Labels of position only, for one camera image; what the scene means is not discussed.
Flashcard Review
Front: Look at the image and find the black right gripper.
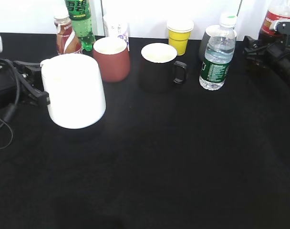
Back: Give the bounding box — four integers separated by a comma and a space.
243, 35, 282, 72

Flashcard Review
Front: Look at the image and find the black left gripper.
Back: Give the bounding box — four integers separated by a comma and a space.
13, 61, 50, 107

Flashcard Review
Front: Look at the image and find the white ceramic mug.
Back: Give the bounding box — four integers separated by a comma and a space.
40, 53, 106, 129

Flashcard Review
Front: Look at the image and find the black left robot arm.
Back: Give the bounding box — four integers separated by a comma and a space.
0, 59, 44, 108

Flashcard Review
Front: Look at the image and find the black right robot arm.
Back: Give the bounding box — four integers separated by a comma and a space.
243, 19, 290, 89

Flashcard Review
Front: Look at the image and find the grey ceramic cup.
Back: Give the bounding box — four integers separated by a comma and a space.
198, 23, 237, 64

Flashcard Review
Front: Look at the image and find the green Sprite bottle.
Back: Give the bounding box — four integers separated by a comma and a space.
65, 0, 95, 52

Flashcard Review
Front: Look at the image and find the yellow paper cup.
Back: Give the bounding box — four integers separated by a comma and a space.
166, 18, 194, 56

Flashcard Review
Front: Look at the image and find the white purple paper cup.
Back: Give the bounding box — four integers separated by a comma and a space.
103, 13, 130, 50

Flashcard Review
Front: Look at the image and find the red label cola bottle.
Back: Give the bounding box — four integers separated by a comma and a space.
258, 0, 290, 44

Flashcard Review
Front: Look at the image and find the clear water bottle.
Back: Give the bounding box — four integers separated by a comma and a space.
199, 13, 238, 91

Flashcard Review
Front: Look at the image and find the brown Nescafe coffee bottle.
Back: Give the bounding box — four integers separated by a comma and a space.
54, 6, 83, 55

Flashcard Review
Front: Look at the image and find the red-brown ceramic mug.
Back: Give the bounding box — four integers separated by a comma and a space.
93, 37, 131, 83

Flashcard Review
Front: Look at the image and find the black ceramic mug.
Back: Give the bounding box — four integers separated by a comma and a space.
138, 43, 187, 93

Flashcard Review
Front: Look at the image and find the black tablecloth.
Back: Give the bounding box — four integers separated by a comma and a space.
0, 38, 290, 229

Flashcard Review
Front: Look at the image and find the black cable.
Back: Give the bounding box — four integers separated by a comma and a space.
0, 59, 21, 150

